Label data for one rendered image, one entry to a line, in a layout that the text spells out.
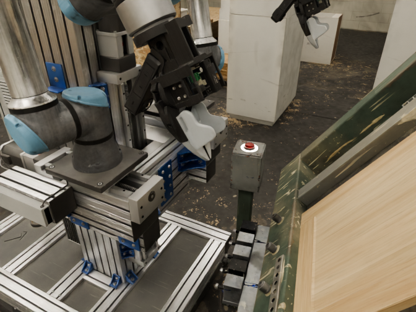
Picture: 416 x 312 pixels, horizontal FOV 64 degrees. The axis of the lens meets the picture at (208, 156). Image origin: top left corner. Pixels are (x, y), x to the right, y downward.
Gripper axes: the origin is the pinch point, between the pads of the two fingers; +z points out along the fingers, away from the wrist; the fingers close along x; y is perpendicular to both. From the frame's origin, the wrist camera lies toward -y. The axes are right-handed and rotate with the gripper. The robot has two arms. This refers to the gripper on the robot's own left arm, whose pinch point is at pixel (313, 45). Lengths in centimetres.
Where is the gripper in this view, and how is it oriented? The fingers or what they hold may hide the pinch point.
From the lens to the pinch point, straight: 113.3
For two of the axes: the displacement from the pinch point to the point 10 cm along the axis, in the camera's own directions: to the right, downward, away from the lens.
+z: 4.1, 8.7, 2.7
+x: 4.7, -4.6, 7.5
